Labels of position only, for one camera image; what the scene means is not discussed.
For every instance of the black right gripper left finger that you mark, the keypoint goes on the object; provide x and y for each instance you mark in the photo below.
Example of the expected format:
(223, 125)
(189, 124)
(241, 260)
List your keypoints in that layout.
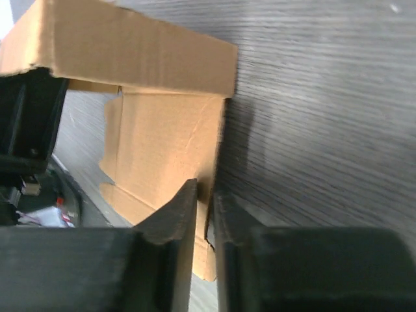
(147, 267)

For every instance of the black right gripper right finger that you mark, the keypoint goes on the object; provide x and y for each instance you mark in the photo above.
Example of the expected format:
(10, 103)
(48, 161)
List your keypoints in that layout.
(267, 268)

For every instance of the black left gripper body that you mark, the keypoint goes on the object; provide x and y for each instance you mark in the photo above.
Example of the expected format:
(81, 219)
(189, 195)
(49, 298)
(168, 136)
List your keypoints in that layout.
(31, 108)

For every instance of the small brown cardboard box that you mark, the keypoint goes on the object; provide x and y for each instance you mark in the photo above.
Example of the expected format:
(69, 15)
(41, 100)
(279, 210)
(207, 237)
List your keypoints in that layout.
(171, 85)

